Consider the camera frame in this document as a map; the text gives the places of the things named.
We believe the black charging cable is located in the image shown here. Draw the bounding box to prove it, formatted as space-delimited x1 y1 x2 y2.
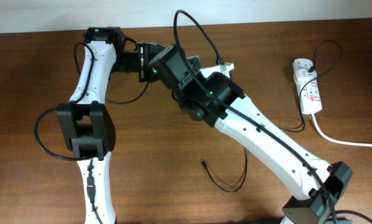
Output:
200 39 343 194

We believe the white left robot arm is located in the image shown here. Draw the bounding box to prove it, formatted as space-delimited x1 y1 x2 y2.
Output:
57 27 163 223

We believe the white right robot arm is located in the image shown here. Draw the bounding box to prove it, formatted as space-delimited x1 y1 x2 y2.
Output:
149 45 352 223

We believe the white charger plug adapter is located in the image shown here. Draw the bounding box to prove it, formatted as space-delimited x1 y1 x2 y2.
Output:
294 68 317 85

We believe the white power strip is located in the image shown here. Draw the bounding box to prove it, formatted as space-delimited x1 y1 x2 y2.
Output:
292 58 322 114

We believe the white power strip cord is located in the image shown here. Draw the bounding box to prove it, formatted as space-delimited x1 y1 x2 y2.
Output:
309 113 372 149

